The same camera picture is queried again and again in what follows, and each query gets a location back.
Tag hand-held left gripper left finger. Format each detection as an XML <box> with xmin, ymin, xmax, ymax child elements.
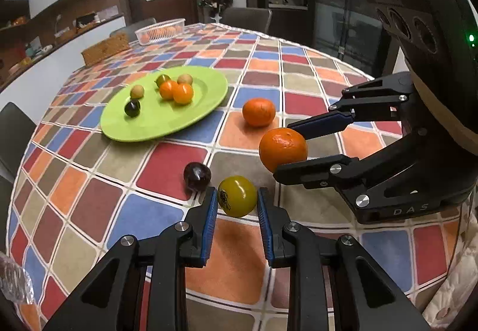
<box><xmin>44</xmin><ymin>187</ymin><xmax>219</xmax><ymax>331</ymax></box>

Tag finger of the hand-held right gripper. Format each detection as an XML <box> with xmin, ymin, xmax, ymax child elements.
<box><xmin>274</xmin><ymin>153</ymin><xmax>374</xmax><ymax>210</ymax></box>
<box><xmin>287</xmin><ymin>72</ymin><xmax>417</xmax><ymax>141</ymax></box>

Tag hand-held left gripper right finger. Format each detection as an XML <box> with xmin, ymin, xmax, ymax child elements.
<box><xmin>257</xmin><ymin>187</ymin><xmax>432</xmax><ymax>331</ymax></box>

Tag large orange mandarin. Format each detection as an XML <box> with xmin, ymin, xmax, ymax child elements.
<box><xmin>258</xmin><ymin>127</ymin><xmax>309</xmax><ymax>174</ymax></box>
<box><xmin>242</xmin><ymin>98</ymin><xmax>276</xmax><ymax>127</ymax></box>

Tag green plate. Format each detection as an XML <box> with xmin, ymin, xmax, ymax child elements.
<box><xmin>100</xmin><ymin>67</ymin><xmax>229</xmax><ymax>142</ymax></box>

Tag small orange mandarin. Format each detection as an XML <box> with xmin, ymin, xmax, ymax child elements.
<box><xmin>172</xmin><ymin>83</ymin><xmax>194</xmax><ymax>105</ymax></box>
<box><xmin>159</xmin><ymin>80</ymin><xmax>179</xmax><ymax>100</ymax></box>

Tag checkered tablecloth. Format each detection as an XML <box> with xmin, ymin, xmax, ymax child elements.
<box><xmin>5</xmin><ymin>22</ymin><xmax>460</xmax><ymax>331</ymax></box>

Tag dark dining chair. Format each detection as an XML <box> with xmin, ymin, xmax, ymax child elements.
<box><xmin>220</xmin><ymin>7</ymin><xmax>272</xmax><ymax>34</ymax></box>
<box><xmin>0</xmin><ymin>102</ymin><xmax>37</xmax><ymax>182</ymax></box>
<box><xmin>110</xmin><ymin>26</ymin><xmax>140</xmax><ymax>41</ymax></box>

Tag coat rack with bags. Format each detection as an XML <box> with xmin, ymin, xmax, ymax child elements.
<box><xmin>200</xmin><ymin>0</ymin><xmax>233</xmax><ymax>23</ymax></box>

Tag heap of mandarins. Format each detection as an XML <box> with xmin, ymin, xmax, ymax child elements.
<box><xmin>144</xmin><ymin>25</ymin><xmax>182</xmax><ymax>41</ymax></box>

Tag white plastic basket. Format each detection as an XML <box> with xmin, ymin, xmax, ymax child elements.
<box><xmin>134</xmin><ymin>18</ymin><xmax>186</xmax><ymax>46</ymax></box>

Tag clear plastic bag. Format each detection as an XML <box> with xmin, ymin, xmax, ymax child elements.
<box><xmin>0</xmin><ymin>253</ymin><xmax>34</xmax><ymax>305</ymax></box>

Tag wicker box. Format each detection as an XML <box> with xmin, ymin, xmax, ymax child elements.
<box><xmin>81</xmin><ymin>35</ymin><xmax>130</xmax><ymax>66</ymax></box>

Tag white kitchen counter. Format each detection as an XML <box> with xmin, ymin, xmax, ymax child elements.
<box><xmin>0</xmin><ymin>14</ymin><xmax>125</xmax><ymax>93</ymax></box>

